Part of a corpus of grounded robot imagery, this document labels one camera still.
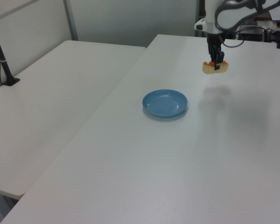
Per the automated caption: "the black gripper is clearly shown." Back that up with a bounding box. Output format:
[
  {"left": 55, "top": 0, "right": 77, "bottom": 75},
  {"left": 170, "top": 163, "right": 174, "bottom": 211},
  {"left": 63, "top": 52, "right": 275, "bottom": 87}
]
[{"left": 206, "top": 34, "right": 225, "bottom": 71}]

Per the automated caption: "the orange glazed bread loaf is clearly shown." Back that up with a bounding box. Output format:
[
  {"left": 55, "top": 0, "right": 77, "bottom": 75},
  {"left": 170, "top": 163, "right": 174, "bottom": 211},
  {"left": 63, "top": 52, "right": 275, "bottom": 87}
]
[{"left": 202, "top": 60, "right": 229, "bottom": 75}]

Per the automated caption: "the blue round plastic plate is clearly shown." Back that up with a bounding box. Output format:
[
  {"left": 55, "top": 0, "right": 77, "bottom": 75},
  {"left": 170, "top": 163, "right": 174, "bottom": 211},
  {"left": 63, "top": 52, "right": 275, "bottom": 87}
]
[{"left": 142, "top": 89, "right": 189, "bottom": 118}]

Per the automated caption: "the black equipment box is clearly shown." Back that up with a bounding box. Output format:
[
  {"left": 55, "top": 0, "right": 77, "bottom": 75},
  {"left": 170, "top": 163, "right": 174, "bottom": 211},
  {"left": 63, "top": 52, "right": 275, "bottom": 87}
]
[{"left": 237, "top": 28, "right": 266, "bottom": 42}]

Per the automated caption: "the white paper sheet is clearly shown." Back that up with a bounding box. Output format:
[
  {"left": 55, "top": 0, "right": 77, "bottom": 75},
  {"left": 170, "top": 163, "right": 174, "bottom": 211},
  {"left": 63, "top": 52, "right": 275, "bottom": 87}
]
[{"left": 269, "top": 3, "right": 280, "bottom": 21}]

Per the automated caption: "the white adjacent table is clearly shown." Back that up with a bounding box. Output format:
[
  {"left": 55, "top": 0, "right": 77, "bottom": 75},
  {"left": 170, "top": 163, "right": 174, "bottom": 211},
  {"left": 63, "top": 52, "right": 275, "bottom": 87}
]
[{"left": 0, "top": 40, "right": 147, "bottom": 200}]

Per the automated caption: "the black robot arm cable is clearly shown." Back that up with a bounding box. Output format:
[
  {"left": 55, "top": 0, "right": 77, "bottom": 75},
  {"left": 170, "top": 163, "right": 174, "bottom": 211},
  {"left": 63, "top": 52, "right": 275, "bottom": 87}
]
[{"left": 223, "top": 26, "right": 266, "bottom": 48}]

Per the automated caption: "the grey partition post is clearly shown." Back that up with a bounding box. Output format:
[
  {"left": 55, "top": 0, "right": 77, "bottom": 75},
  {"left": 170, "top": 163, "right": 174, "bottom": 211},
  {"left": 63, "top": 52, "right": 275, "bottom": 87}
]
[{"left": 62, "top": 0, "right": 79, "bottom": 42}]

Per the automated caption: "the black camera pole with base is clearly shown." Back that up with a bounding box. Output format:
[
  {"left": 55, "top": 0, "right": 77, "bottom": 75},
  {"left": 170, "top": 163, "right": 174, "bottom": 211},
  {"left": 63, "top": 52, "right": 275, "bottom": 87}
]
[{"left": 0, "top": 18, "right": 21, "bottom": 87}]

